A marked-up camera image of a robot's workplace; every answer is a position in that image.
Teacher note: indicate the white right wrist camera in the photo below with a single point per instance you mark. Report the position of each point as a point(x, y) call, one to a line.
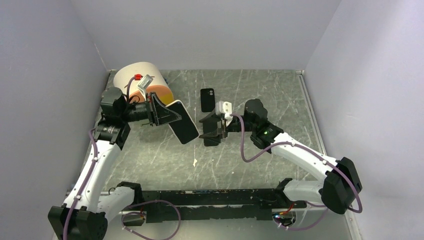
point(224, 109)

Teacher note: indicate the black phone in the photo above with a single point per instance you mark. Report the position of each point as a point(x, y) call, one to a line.
point(207, 128)

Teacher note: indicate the white cylindrical drawer box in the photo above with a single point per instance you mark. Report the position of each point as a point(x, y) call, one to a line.
point(129, 77)

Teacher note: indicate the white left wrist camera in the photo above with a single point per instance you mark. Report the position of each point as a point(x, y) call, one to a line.
point(143, 82)

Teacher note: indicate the black phone case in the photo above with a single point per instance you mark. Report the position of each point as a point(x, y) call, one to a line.
point(207, 100)

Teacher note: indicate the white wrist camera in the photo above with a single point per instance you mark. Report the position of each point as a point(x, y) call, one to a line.
point(143, 82)
point(224, 109)

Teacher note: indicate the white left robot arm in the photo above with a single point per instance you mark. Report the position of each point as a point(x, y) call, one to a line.
point(82, 215)

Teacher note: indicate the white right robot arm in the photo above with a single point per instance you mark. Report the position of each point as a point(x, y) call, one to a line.
point(337, 184)

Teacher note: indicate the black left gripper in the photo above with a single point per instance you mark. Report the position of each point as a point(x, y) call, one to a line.
point(163, 115)

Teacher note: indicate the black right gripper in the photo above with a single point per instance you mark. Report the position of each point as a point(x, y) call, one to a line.
point(211, 117)

